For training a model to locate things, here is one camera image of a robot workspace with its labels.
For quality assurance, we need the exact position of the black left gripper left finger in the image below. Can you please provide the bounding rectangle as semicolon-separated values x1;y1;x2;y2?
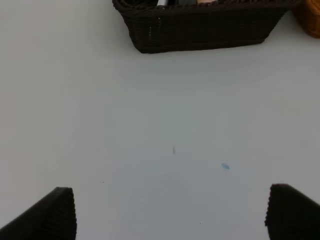
0;187;77;240

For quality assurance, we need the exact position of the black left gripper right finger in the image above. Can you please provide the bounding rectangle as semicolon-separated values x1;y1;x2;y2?
264;183;320;240

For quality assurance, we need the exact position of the orange wicker basket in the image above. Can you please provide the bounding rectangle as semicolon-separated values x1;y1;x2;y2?
292;0;320;39

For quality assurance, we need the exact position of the dark brown wicker basket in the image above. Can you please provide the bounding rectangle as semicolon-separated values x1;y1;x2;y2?
112;0;300;54

